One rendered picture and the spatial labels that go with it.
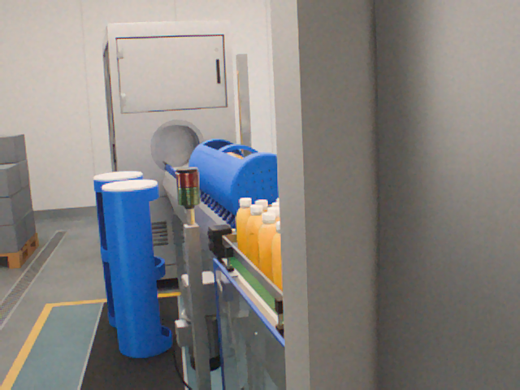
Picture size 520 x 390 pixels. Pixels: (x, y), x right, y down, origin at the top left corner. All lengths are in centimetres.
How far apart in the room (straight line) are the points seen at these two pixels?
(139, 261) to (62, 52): 479
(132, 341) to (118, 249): 49
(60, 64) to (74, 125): 77
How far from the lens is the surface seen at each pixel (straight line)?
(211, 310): 187
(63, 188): 733
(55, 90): 726
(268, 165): 204
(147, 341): 294
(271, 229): 161
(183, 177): 151
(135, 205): 273
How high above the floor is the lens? 145
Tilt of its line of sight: 10 degrees down
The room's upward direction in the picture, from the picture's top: 3 degrees counter-clockwise
